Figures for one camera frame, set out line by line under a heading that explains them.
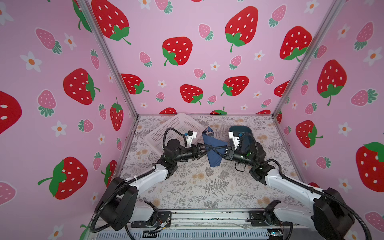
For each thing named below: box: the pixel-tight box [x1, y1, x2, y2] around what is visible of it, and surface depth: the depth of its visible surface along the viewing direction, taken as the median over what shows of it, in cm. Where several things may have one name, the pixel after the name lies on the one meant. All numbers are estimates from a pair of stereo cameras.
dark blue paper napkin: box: [202, 126, 228, 168], surface depth 72 cm
